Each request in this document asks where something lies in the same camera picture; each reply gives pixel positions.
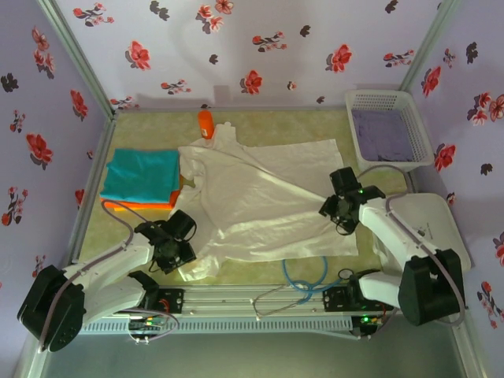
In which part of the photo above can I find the white slotted cable duct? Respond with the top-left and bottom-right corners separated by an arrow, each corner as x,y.
78,317 -> 354,335

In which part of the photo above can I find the purple cloth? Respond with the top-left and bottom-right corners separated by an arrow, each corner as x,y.
350,108 -> 417,163

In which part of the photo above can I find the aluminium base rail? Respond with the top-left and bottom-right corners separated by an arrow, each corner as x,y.
88,285 -> 389,316

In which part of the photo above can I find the white plastic basket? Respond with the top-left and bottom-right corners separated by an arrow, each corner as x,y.
344,89 -> 434,173

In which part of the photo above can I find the white t-shirt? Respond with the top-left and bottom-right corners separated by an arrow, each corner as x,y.
169,122 -> 360,283

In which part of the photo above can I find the orange bottle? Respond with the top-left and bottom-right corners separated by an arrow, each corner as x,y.
196,109 -> 217,142

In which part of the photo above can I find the orange folded t-shirt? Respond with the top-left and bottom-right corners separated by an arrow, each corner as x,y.
100,172 -> 186,216

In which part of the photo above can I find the blue stethoscope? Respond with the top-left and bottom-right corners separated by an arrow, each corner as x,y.
251,254 -> 355,319

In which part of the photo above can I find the small electronics board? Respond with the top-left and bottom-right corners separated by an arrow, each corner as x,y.
129,318 -> 166,332

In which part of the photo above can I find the grey right arm cable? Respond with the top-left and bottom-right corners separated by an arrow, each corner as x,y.
356,165 -> 468,327

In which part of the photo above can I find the teal folded t-shirt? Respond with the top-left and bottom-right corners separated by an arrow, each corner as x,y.
98,147 -> 182,205

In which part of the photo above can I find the aluminium frame post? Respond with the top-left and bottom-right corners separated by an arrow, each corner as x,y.
398,0 -> 462,91
36,0 -> 118,117

